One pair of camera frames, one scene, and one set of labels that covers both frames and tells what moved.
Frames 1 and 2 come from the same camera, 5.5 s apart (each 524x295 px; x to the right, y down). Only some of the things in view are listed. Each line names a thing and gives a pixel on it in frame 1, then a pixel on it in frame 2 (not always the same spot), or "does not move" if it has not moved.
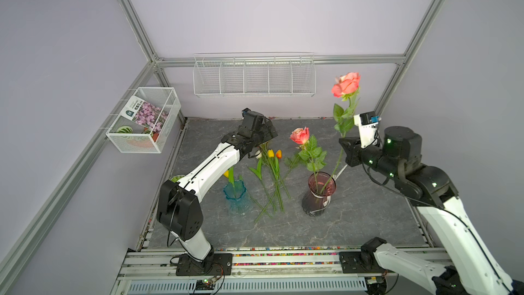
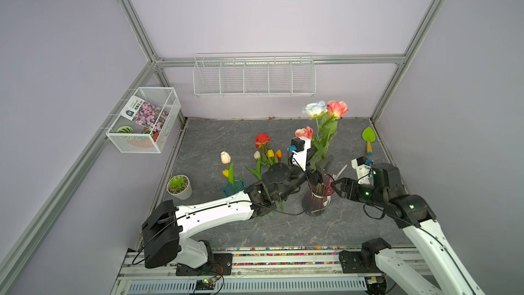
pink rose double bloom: (346, 87) -> (336, 110)
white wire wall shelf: (254, 74) does not move
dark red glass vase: (321, 186) does not move
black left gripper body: (264, 134) -> (313, 177)
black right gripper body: (357, 158) -> (362, 193)
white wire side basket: (145, 121) does not move
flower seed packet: (145, 113) does not move
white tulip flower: (258, 173) does not move
